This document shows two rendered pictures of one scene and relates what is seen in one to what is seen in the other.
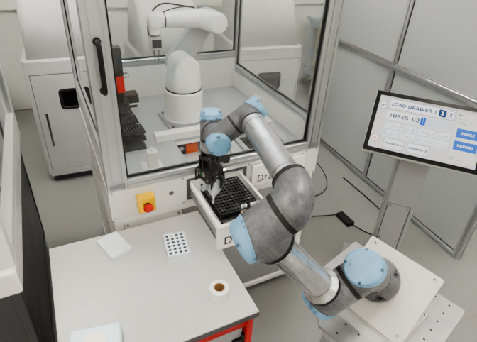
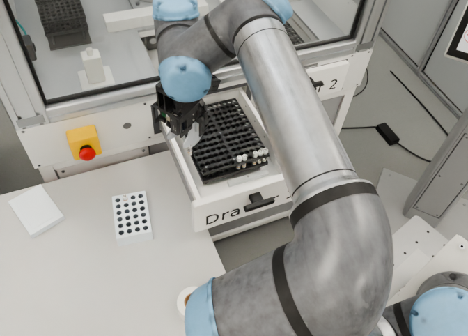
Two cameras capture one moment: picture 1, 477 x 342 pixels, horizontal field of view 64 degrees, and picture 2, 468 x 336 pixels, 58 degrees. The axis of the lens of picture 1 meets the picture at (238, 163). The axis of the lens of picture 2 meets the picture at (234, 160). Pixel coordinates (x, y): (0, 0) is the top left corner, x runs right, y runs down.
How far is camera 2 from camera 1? 58 cm
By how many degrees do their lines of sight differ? 18
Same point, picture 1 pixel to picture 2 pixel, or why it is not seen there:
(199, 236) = (171, 197)
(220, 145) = (187, 84)
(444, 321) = not seen: outside the picture
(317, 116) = not seen: outside the picture
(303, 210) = (365, 322)
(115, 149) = (10, 60)
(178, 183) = (137, 111)
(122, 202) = (44, 142)
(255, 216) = (242, 316)
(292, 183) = (343, 248)
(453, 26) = not seen: outside the picture
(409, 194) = not seen: outside the picture
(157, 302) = (94, 319)
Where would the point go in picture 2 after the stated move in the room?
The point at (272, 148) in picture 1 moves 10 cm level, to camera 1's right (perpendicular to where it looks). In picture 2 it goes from (299, 124) to (389, 134)
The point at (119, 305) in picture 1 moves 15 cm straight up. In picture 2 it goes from (34, 322) to (10, 295)
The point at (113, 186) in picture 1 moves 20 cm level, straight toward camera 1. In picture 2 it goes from (22, 121) to (21, 189)
